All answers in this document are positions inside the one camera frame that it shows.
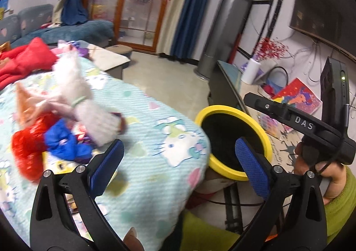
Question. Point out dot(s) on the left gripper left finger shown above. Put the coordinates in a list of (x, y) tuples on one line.
[(52, 226)]

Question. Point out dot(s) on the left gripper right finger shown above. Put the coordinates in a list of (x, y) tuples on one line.
[(292, 216)]

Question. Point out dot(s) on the blue plastic bag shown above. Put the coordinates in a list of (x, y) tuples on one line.
[(63, 144)]

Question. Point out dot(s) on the purple gold snack wrapper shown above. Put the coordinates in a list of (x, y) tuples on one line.
[(83, 139)]

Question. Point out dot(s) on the red plastic bag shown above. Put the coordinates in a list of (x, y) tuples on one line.
[(29, 144)]

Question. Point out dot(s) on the white foam net bundle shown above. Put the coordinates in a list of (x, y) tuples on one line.
[(101, 125)]

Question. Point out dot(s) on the clear orange printed plastic bag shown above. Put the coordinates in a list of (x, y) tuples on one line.
[(31, 105)]

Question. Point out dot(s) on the yellow white snack wrapper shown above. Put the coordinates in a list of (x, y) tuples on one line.
[(56, 165)]

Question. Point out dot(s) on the green sleeve forearm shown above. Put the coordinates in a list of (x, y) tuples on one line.
[(340, 209)]

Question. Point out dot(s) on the yellow rimmed black trash bin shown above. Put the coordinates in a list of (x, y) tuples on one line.
[(223, 125)]

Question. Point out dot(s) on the person right hand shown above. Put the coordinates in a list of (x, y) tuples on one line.
[(334, 171)]

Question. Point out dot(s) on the person left hand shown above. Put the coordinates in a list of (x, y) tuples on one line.
[(131, 240)]

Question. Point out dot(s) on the bead organizer box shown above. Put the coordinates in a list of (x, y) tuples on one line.
[(270, 126)]

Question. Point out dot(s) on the white vase red berries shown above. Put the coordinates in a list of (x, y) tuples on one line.
[(267, 53)]

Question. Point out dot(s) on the tv cabinet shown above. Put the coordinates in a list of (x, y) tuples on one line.
[(227, 88)]

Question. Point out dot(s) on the hello kitty blue bedsheet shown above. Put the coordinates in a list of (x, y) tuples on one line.
[(165, 158)]

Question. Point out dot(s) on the silver tower air conditioner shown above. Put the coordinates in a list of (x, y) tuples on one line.
[(228, 23)]

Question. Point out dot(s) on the white top coffee table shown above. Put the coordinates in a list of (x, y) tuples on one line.
[(107, 61)]

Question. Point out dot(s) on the red blanket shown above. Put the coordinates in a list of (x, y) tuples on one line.
[(20, 62)]

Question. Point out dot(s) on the blue round stool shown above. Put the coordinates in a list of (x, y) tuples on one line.
[(121, 50)]

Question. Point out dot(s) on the blue grey sofa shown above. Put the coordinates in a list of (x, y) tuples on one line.
[(19, 29)]

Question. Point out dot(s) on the left blue curtain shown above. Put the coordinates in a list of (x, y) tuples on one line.
[(69, 12)]

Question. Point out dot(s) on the blue curtain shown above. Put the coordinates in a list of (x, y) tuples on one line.
[(180, 28), (69, 12)]

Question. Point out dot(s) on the right blue curtain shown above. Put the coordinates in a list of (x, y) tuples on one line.
[(180, 28)]

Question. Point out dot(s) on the wall mounted television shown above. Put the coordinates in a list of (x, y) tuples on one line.
[(330, 21)]

